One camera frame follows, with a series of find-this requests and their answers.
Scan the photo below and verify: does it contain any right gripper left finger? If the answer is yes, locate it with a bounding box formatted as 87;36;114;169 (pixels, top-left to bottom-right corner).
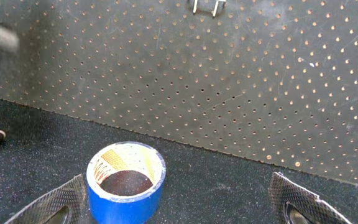
3;173;90;224

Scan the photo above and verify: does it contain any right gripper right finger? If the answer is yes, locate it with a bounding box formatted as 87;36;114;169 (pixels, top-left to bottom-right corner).
267;171;354;224

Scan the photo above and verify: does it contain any black pegboard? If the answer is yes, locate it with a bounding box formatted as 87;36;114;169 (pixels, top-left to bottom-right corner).
0;0;358;190

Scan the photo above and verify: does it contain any roll of blue tape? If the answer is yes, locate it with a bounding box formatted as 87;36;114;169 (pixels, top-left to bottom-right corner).
86;141;167;224

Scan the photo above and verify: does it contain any metal hook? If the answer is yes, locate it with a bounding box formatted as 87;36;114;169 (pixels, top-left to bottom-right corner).
187;0;227;18

